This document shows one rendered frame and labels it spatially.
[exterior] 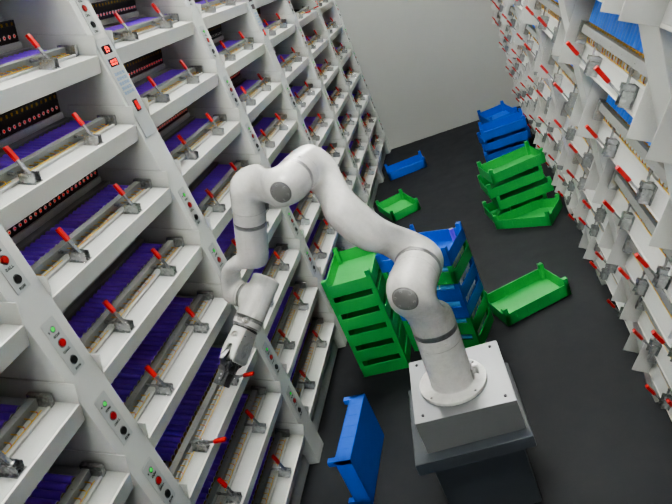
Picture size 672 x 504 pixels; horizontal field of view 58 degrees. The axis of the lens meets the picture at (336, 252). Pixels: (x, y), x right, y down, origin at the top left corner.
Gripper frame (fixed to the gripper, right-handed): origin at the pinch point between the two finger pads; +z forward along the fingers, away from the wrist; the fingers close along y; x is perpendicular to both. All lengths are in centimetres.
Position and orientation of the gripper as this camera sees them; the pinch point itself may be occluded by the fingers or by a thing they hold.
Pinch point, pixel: (223, 378)
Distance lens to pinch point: 177.2
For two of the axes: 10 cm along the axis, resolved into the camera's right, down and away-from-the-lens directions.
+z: -3.6, 9.0, -2.4
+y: 2.4, 3.4, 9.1
